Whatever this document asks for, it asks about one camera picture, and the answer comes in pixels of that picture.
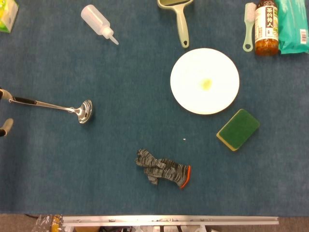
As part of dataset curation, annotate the crumpled clear plastic bag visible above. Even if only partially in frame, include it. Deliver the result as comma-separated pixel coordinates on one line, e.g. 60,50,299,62
31,214,65,232

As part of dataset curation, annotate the white round plate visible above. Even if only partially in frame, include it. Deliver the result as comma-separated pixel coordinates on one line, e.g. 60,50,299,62
170,47,240,116

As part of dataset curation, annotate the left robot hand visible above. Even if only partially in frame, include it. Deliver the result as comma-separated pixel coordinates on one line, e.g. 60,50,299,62
0,88,14,137

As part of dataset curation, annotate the light green handled dustpan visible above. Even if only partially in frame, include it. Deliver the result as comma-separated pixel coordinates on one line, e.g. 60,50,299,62
156,0,195,48

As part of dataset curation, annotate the blue carpet table mat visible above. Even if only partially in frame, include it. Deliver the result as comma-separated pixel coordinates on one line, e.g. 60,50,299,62
0,0,309,216

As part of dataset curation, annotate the aluminium profile rail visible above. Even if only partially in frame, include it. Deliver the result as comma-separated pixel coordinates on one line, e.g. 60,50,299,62
62,215,279,228

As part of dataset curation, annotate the green yellow sponge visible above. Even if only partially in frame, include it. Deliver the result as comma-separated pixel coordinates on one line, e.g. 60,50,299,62
216,108,261,152

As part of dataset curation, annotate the translucent plastic squeeze bottle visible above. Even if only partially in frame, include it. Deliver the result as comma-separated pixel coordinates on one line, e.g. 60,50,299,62
81,4,119,45

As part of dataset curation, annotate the tea bottle with label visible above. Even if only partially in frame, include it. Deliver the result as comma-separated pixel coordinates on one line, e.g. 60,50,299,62
254,0,279,57

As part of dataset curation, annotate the teal plastic package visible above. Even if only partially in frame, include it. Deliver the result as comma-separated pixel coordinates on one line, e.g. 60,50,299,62
274,0,309,55

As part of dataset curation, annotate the yellow green tissue pack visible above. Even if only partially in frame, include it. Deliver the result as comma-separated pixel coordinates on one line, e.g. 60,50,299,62
0,0,19,34

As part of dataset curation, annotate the stainless steel ladle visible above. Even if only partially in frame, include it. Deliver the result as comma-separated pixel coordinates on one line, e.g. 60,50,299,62
7,96,93,125

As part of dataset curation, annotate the grey striped work glove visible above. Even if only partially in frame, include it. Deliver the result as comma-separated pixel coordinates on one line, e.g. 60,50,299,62
135,148,192,190

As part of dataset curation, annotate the light green scrubbing brush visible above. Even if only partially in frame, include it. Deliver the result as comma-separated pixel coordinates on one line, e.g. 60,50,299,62
242,2,257,52

